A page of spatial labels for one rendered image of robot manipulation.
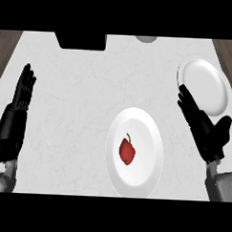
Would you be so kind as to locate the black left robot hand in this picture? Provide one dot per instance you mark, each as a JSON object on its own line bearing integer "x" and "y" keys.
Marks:
{"x": 12, "y": 126}

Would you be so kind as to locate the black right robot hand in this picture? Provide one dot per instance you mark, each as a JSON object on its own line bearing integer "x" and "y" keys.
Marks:
{"x": 203, "y": 128}

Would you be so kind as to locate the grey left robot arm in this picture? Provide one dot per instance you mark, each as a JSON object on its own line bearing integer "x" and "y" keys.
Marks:
{"x": 3, "y": 176}

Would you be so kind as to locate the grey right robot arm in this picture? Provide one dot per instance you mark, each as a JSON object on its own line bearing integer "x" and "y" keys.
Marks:
{"x": 220, "y": 184}

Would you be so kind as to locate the small white plate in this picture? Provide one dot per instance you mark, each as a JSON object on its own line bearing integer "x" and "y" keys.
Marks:
{"x": 205, "y": 86}

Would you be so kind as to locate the large white plate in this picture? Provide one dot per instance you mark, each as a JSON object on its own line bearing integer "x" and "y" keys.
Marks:
{"x": 134, "y": 152}

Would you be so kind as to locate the red bell pepper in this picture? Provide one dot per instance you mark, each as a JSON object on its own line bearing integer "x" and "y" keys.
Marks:
{"x": 127, "y": 151}

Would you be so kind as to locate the grey round object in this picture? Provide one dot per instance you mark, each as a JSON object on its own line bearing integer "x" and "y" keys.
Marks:
{"x": 146, "y": 39}

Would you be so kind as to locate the black box appliance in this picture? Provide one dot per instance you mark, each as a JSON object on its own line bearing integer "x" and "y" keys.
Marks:
{"x": 81, "y": 41}

